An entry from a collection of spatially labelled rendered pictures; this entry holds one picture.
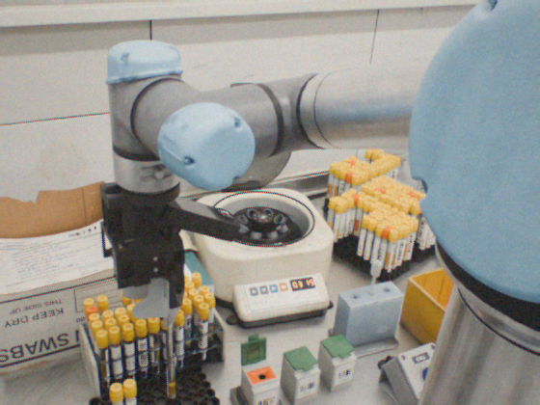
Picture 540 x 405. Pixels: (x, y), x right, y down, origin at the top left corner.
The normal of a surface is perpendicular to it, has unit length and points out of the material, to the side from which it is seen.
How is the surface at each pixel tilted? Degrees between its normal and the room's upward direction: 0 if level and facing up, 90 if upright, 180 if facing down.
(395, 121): 106
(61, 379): 0
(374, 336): 90
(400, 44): 90
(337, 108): 85
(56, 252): 1
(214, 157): 90
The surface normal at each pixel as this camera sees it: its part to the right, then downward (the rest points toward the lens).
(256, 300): 0.19, -0.58
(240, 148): 0.58, 0.43
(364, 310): 0.38, 0.48
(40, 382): 0.07, -0.87
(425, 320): -0.89, 0.17
